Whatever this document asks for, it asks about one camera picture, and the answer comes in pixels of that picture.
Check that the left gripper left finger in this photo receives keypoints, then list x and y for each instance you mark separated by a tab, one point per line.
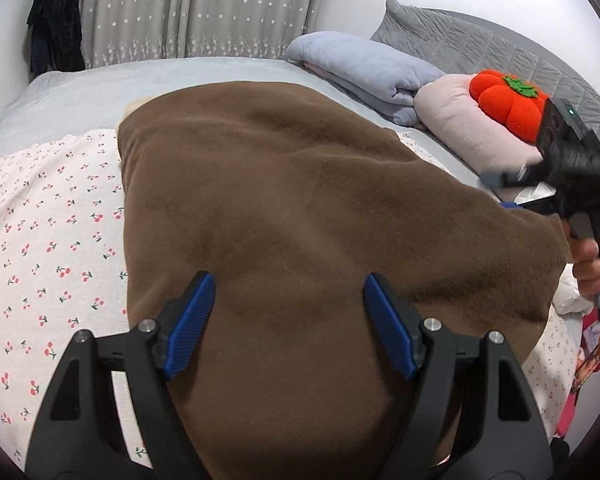
77	432

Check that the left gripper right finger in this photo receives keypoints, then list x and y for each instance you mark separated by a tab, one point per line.
472	414

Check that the brown coat with fur collar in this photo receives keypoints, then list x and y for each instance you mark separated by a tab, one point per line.
290	200

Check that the person's right hand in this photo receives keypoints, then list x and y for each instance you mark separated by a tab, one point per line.
585	263

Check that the orange pumpkin plush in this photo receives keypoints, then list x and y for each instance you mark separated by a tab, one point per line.
516	104

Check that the pink pillow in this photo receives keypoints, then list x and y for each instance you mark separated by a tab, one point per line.
453	117

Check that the white quilted comforter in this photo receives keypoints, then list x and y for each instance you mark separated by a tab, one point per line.
567	298

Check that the grey quilted headboard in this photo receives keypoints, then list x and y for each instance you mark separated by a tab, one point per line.
463	44

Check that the folded light blue blanket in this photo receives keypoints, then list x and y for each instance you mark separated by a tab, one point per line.
385	79

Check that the cherry print bed sheet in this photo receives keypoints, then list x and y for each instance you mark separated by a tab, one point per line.
62	269

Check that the dark hanging garment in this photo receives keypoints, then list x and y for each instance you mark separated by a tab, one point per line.
56	36

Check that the grey dotted curtain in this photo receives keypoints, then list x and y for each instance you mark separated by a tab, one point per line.
121	31

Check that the black camera box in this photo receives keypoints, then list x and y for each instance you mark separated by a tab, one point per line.
561	125

